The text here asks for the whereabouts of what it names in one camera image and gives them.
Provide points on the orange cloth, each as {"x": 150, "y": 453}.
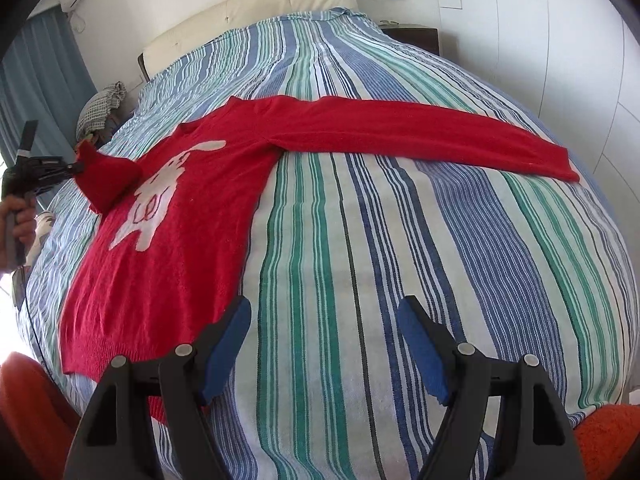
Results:
{"x": 30, "y": 410}
{"x": 612, "y": 440}

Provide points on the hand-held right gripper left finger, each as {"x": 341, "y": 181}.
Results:
{"x": 225, "y": 355}

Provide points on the pile of checkered clothes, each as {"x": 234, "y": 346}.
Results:
{"x": 100, "y": 107}

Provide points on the dark wooden nightstand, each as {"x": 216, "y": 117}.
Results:
{"x": 417, "y": 39}

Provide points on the red sweater with white print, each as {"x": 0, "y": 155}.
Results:
{"x": 200, "y": 240}

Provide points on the person's left hand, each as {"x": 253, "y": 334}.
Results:
{"x": 22, "y": 225}

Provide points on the eyeglasses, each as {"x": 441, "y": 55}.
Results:
{"x": 389, "y": 23}

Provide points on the blue curtain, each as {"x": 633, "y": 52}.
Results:
{"x": 45, "y": 75}

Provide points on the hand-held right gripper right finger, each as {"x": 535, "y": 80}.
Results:
{"x": 422, "y": 355}

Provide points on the striped bed sheet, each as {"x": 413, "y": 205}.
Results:
{"x": 350, "y": 260}

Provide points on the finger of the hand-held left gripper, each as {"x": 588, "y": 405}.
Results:
{"x": 65, "y": 167}

